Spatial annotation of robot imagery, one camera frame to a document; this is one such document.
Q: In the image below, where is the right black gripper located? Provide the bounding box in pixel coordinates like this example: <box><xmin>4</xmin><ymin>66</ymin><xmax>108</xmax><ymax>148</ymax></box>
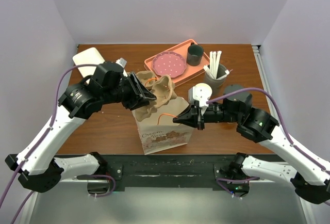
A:
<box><xmin>173</xmin><ymin>101</ymin><xmax>241</xmax><ymax>130</ymax></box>

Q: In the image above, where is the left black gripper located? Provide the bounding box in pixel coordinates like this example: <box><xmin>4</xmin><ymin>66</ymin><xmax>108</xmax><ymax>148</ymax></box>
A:
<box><xmin>103</xmin><ymin>71</ymin><xmax>157</xmax><ymax>110</ymax></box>

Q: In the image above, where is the cardboard cup carrier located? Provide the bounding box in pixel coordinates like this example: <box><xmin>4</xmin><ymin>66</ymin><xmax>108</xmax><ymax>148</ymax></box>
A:
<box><xmin>135</xmin><ymin>75</ymin><xmax>177</xmax><ymax>122</ymax></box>
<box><xmin>136</xmin><ymin>71</ymin><xmax>158</xmax><ymax>90</ymax></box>

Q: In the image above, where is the paper bag with orange handles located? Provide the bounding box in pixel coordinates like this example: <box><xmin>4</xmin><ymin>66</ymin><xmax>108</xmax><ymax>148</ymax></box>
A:
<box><xmin>132</xmin><ymin>96</ymin><xmax>193</xmax><ymax>155</ymax></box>

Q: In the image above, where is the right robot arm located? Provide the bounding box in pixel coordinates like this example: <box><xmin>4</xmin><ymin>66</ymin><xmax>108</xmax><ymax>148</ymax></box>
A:
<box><xmin>173</xmin><ymin>84</ymin><xmax>329</xmax><ymax>204</ymax></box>

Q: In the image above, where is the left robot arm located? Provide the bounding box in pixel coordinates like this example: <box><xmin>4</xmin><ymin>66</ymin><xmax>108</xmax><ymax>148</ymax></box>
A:
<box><xmin>5</xmin><ymin>62</ymin><xmax>156</xmax><ymax>193</ymax></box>

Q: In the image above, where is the white takeout box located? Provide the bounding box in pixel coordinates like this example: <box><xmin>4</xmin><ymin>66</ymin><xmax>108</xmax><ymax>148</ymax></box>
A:
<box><xmin>72</xmin><ymin>47</ymin><xmax>105</xmax><ymax>77</ymax></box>

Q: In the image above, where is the pink dotted plate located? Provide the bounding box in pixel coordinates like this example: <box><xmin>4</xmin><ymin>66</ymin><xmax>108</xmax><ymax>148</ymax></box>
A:
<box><xmin>152</xmin><ymin>52</ymin><xmax>187</xmax><ymax>78</ymax></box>

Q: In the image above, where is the grey stirrer holder cup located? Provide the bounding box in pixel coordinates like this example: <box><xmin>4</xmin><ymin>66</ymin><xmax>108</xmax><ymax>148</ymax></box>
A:
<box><xmin>204</xmin><ymin>64</ymin><xmax>229</xmax><ymax>92</ymax></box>

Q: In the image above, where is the white wrapped stirrer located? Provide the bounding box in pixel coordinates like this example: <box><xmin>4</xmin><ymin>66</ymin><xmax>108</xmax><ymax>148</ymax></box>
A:
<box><xmin>203</xmin><ymin>65</ymin><xmax>218</xmax><ymax>79</ymax></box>
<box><xmin>209</xmin><ymin>51</ymin><xmax>217</xmax><ymax>78</ymax></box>
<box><xmin>213</xmin><ymin>51</ymin><xmax>222</xmax><ymax>78</ymax></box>
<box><xmin>222</xmin><ymin>70</ymin><xmax>232</xmax><ymax>77</ymax></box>

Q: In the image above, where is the dark grey mug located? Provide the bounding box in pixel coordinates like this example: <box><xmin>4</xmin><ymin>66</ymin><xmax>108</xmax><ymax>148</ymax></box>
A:
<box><xmin>187</xmin><ymin>42</ymin><xmax>204</xmax><ymax>67</ymax></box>

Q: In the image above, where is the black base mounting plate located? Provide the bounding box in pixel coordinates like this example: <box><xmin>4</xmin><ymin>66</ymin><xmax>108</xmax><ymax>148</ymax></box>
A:
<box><xmin>87</xmin><ymin>153</ymin><xmax>249</xmax><ymax>194</ymax></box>

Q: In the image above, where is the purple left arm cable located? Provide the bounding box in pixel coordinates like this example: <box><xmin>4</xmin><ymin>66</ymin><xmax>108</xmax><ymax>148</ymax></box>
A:
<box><xmin>0</xmin><ymin>63</ymin><xmax>116</xmax><ymax>224</ymax></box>

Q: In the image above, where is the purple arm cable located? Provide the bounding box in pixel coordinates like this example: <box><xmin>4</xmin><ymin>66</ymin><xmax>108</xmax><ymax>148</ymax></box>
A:
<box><xmin>0</xmin><ymin>63</ymin><xmax>116</xmax><ymax>224</ymax></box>
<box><xmin>206</xmin><ymin>87</ymin><xmax>330</xmax><ymax>206</ymax></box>

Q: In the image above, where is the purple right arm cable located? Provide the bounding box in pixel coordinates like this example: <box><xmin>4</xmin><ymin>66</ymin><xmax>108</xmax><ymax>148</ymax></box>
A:
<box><xmin>206</xmin><ymin>87</ymin><xmax>330</xmax><ymax>206</ymax></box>

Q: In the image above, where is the aluminium frame rail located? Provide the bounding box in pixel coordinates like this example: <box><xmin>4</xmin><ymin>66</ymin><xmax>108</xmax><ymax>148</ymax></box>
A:
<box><xmin>252</xmin><ymin>45</ymin><xmax>317</xmax><ymax>223</ymax></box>

